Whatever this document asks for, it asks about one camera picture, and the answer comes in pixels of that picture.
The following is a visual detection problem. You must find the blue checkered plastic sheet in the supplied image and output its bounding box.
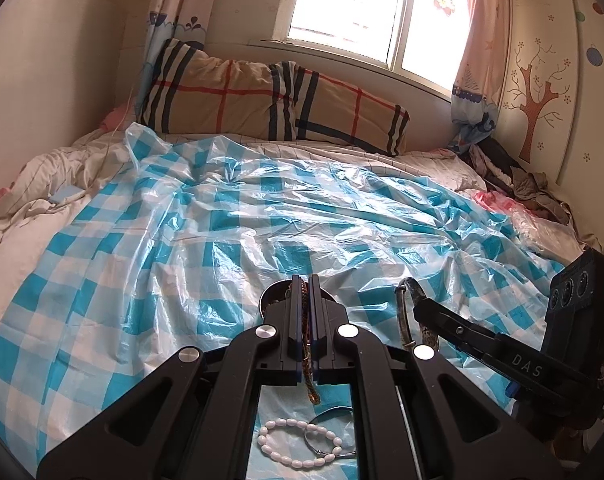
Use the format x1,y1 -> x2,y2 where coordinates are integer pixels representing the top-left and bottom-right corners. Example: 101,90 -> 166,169
0,122 -> 569,480

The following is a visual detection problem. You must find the dark patterned bangle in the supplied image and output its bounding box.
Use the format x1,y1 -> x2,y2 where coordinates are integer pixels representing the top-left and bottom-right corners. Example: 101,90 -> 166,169
395,277 -> 442,354

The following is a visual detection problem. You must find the wardrobe with tree decal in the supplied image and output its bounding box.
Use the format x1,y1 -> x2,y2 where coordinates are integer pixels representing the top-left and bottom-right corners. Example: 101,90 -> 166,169
496,0 -> 604,257

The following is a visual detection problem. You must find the cartoon print curtain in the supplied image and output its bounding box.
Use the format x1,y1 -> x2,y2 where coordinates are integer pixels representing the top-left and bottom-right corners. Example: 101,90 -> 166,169
448,0 -> 514,155
138,0 -> 229,111

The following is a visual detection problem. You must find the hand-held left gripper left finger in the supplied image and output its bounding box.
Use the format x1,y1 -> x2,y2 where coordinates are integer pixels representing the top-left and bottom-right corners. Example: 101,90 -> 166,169
37,275 -> 303,480

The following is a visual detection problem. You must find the white crumpled quilt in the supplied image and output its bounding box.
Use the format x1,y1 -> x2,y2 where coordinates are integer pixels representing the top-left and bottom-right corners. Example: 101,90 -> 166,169
0,127 -> 144,283

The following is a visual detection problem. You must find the silver bangle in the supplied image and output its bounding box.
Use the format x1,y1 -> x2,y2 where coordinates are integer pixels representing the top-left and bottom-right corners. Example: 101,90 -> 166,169
304,407 -> 359,459

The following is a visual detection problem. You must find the pink plastic bag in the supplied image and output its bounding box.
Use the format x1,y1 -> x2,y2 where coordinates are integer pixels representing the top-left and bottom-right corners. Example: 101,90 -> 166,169
474,189 -> 584,263

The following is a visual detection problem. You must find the window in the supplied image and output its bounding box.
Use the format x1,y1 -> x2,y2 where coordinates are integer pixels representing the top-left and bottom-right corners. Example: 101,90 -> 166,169
284,0 -> 470,96

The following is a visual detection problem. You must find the light blue flat object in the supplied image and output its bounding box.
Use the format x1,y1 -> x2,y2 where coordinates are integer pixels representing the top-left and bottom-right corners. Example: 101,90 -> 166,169
49,185 -> 86,205

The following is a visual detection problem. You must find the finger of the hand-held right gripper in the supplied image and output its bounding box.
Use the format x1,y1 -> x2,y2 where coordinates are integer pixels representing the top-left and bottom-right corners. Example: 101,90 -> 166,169
412,297 -> 500,362

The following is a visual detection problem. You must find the pink cloth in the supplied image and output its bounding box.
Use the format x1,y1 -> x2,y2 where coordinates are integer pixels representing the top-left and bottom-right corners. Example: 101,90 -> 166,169
100,104 -> 134,132

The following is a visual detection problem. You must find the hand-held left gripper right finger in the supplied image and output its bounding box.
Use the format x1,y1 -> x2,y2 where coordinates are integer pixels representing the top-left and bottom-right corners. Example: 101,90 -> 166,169
309,275 -> 566,480

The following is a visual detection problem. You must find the white bead bracelet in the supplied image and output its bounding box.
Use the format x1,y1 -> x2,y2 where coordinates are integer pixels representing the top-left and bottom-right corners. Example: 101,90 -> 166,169
256,417 -> 344,469

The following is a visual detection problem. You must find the brown woven bracelet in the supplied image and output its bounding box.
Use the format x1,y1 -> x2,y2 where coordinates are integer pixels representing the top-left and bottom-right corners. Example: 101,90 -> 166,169
299,280 -> 323,406

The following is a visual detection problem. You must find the pile of dark clothes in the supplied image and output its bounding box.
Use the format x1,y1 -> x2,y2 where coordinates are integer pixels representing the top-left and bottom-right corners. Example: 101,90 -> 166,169
461,137 -> 579,227

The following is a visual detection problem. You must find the plaid pillow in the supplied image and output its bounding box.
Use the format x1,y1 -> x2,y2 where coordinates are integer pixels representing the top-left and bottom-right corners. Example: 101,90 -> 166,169
137,37 -> 299,142
291,62 -> 411,157

